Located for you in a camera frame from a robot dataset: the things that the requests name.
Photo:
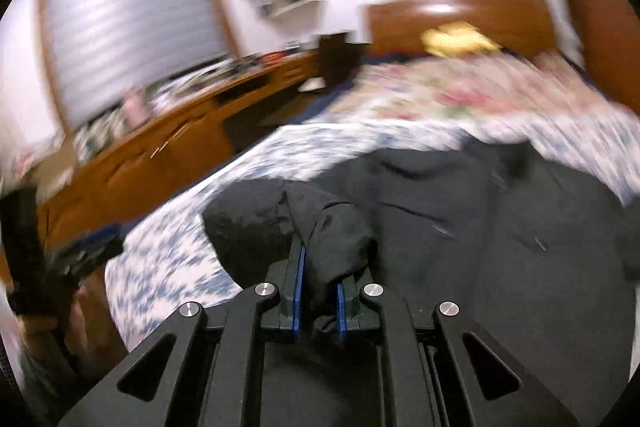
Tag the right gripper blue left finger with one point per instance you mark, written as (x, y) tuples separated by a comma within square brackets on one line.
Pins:
[(297, 295)]

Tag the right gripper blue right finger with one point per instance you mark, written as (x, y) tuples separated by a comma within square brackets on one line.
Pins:
[(341, 312)]

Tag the dark grey jacket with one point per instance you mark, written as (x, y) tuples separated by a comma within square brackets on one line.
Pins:
[(543, 256)]

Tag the person's left hand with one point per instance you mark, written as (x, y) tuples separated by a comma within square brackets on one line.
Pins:
[(88, 332)]

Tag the wooden desk cabinet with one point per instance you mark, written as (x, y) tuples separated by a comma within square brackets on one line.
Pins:
[(170, 152)]

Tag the blue floral white quilt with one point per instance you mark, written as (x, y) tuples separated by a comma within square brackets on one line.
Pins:
[(168, 259)]

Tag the dark wooden chair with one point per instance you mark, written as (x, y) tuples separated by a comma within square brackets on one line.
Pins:
[(334, 59)]

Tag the grey window blind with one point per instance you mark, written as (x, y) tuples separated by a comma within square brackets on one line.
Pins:
[(99, 49)]

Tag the yellow plush toy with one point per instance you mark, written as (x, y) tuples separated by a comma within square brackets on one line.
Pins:
[(455, 39)]

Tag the pink floral blanket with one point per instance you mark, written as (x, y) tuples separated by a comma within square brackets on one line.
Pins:
[(477, 86)]

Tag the wooden louvered wardrobe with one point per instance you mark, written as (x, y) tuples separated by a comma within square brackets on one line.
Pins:
[(609, 33)]

